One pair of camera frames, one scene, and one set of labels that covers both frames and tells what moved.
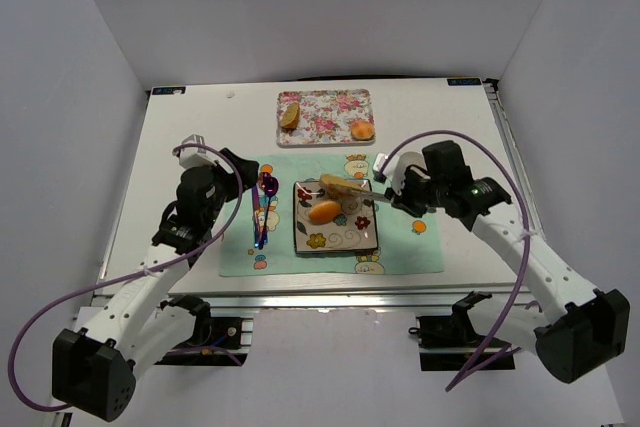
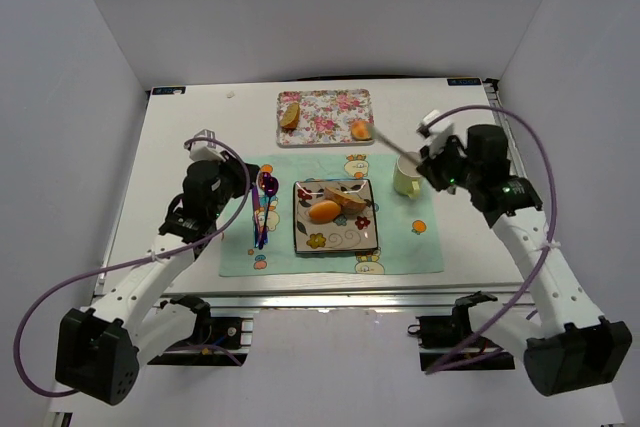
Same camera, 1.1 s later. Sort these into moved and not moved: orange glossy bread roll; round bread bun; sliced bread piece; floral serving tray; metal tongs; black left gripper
Moved: metal tongs; sliced bread piece
Not moved: black left gripper; orange glossy bread roll; round bread bun; floral serving tray
